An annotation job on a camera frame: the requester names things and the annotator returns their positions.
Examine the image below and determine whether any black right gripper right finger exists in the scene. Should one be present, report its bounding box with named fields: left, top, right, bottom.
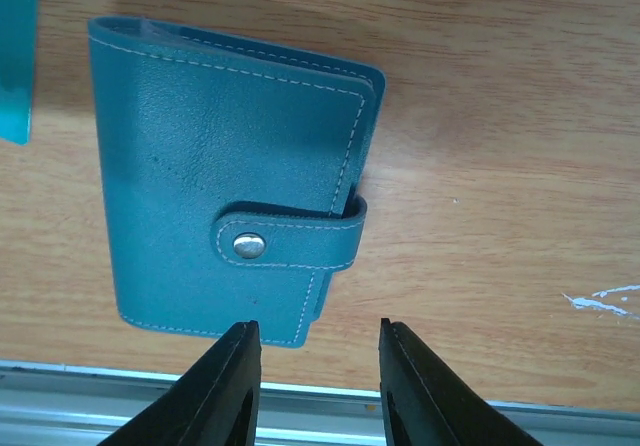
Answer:
left=379, top=318, right=539, bottom=446

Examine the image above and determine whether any teal card with signature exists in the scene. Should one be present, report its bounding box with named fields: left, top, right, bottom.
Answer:
left=0, top=0, right=38, bottom=145

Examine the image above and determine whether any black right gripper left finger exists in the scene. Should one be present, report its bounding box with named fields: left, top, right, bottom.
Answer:
left=100, top=321, right=261, bottom=446

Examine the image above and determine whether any teal leather card holder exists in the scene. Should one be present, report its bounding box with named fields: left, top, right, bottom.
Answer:
left=88, top=16, right=386, bottom=348

